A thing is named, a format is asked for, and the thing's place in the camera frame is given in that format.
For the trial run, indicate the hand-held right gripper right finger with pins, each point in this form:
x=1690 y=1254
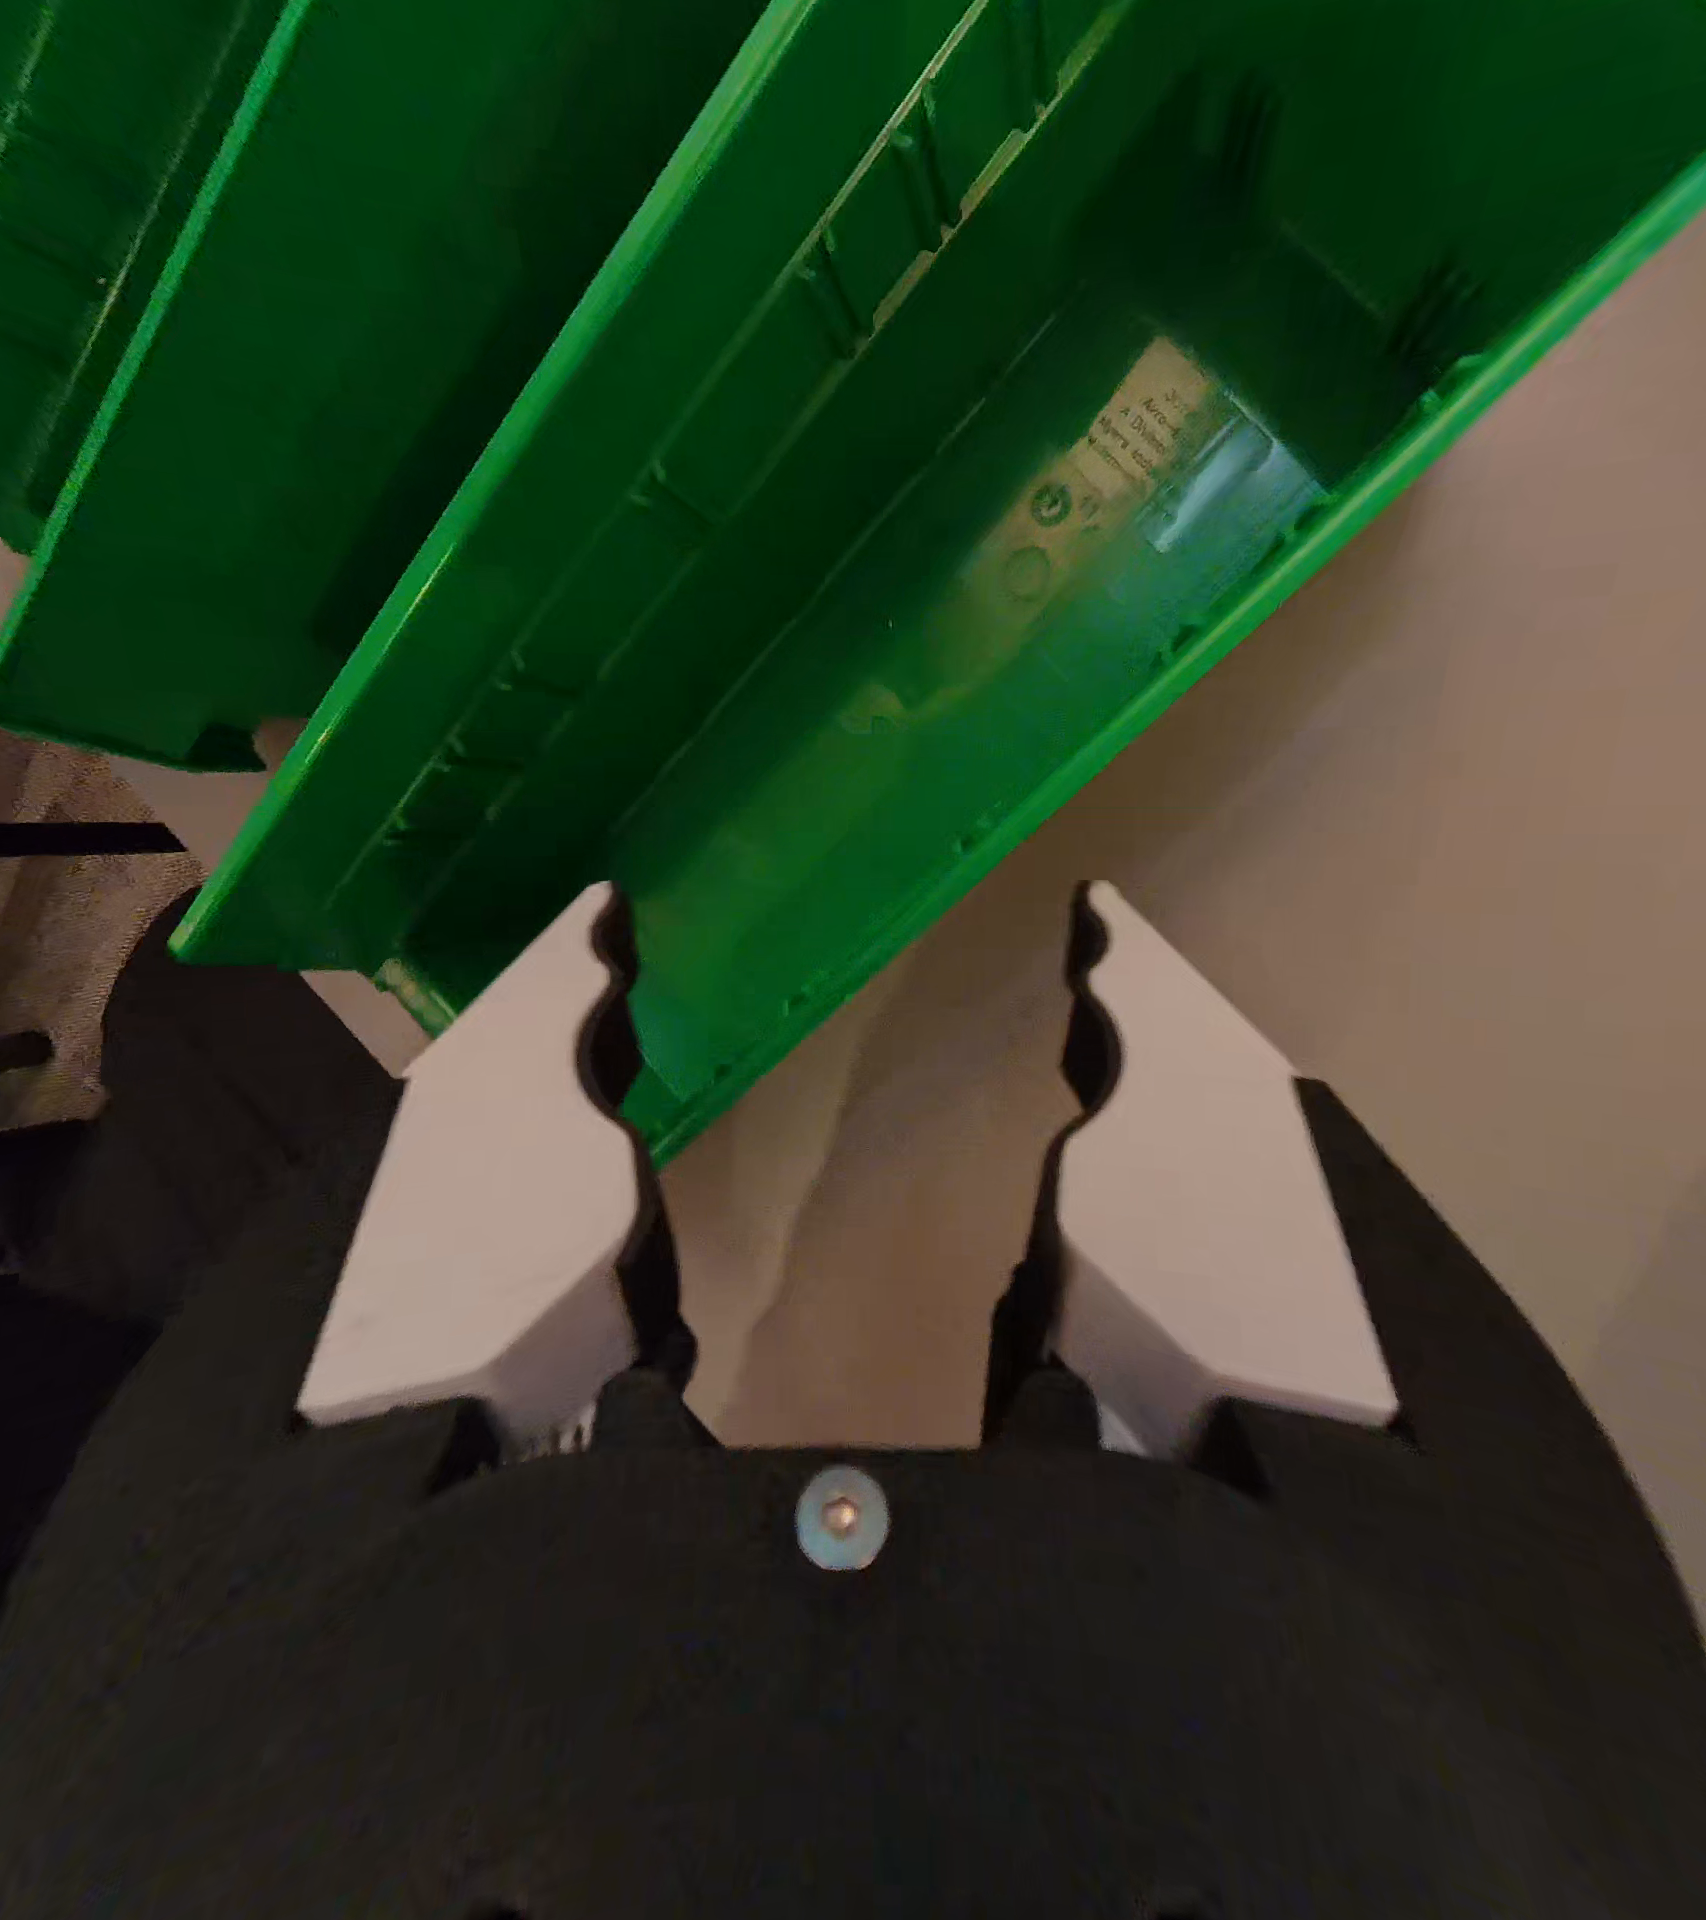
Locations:
x=1213 y=1245

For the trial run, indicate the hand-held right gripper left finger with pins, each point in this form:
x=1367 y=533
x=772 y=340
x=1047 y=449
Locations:
x=492 y=1245

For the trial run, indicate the green plastic bin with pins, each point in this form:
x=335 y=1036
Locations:
x=268 y=375
x=793 y=451

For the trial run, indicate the black metal bar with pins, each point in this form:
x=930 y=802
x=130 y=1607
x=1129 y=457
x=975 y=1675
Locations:
x=43 y=841

